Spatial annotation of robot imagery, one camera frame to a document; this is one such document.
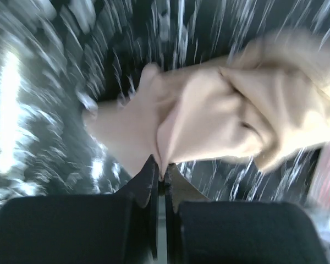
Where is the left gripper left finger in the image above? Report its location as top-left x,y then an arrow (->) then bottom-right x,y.
0,157 -> 158,264

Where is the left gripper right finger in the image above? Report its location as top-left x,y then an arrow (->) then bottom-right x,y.
164,165 -> 328,263

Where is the beige t shirt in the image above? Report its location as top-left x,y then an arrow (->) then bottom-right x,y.
82,29 -> 330,182

